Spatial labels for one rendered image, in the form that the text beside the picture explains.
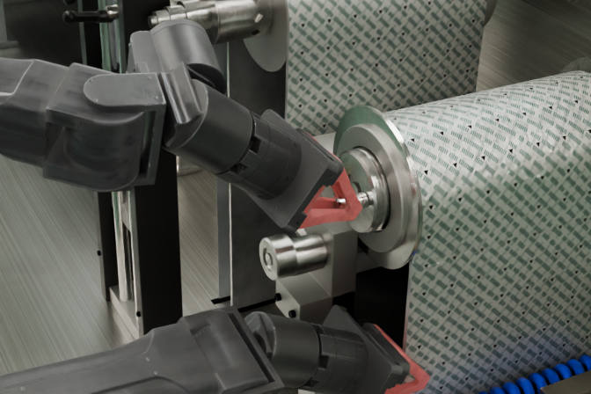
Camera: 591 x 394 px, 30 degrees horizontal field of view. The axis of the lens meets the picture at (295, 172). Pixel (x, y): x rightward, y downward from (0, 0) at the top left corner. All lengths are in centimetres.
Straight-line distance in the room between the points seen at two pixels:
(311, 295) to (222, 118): 28
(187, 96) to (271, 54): 33
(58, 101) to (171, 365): 20
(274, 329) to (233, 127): 18
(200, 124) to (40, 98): 11
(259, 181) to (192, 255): 68
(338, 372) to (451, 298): 13
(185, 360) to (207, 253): 71
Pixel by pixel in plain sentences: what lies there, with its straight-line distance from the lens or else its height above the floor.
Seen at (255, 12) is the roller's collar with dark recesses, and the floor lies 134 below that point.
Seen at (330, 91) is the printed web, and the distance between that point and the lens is 113.
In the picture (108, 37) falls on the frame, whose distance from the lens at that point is 123.
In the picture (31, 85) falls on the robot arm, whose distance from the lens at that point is 80.
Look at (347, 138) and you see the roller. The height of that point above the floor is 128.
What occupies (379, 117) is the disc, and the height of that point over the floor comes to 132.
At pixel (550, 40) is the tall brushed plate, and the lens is 127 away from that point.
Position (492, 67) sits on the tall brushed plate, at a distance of 137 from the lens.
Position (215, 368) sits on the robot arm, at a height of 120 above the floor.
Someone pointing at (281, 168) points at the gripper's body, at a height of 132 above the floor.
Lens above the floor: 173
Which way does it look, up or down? 29 degrees down
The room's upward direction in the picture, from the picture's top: 1 degrees clockwise
